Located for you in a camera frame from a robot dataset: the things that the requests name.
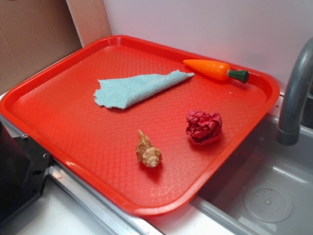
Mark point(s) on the grey sink faucet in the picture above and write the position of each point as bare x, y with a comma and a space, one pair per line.
297, 106

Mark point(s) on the red crumpled fabric ball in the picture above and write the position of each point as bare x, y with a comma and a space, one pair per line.
204, 128

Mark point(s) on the brown cardboard panel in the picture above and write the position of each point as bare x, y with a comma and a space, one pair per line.
35, 34

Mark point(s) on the red plastic tray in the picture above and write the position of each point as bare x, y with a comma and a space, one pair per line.
56, 108

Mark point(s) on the grey plastic sink basin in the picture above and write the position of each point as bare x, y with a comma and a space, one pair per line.
264, 188

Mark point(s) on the light blue folded cloth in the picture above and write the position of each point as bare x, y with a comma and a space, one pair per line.
124, 92

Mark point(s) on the brown spiral seashell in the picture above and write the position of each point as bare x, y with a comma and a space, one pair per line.
147, 153

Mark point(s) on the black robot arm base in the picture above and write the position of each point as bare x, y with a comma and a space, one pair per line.
24, 166

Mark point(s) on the orange toy carrot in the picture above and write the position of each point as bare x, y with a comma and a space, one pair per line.
217, 70

